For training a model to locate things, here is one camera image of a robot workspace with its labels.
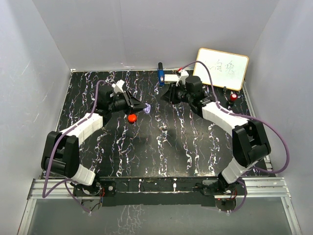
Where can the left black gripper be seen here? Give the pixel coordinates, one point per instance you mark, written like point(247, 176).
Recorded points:
point(131, 102)

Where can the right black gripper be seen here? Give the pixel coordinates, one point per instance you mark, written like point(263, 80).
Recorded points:
point(170, 96)

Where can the purple earbud charging case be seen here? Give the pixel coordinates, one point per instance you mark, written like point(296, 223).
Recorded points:
point(147, 109)

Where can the red earbud charging case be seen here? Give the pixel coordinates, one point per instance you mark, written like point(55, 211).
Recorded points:
point(132, 118)

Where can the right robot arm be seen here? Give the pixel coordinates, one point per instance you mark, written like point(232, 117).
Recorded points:
point(249, 140)

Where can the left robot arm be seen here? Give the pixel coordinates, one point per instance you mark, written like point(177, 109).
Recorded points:
point(61, 151)

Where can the white pink cardboard box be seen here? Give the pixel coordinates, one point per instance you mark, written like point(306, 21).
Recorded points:
point(170, 78)

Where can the blue black device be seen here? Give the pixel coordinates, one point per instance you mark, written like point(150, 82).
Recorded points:
point(160, 73)

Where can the red emergency stop button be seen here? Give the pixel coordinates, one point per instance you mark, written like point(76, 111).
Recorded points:
point(233, 97)

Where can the black front base bar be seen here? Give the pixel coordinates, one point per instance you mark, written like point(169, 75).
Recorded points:
point(121, 191)

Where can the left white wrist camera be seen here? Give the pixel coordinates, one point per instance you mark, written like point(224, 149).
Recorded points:
point(118, 87)

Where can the white whiteboard with wooden frame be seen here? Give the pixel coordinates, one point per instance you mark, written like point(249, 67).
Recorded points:
point(222, 69)

